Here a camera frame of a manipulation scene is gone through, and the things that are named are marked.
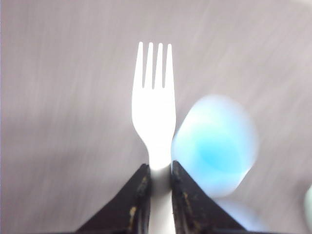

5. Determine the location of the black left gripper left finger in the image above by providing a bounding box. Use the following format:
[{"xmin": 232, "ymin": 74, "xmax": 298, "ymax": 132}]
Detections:
[{"xmin": 75, "ymin": 164, "xmax": 151, "ymax": 234}]

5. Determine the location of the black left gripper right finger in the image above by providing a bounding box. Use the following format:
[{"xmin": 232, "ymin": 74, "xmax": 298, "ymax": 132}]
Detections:
[{"xmin": 171, "ymin": 160, "xmax": 245, "ymax": 234}]

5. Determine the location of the light blue plastic cup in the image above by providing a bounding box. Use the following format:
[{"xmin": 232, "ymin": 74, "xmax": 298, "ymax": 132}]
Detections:
[{"xmin": 172, "ymin": 95, "xmax": 259, "ymax": 197}]

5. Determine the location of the white plastic fork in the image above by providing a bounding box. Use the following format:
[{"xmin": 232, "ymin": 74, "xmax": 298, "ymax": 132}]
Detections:
[{"xmin": 132, "ymin": 42, "xmax": 176, "ymax": 234}]

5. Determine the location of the mint green plastic spoon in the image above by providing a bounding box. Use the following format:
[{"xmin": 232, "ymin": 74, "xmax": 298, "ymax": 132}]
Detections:
[{"xmin": 304, "ymin": 186, "xmax": 312, "ymax": 220}]

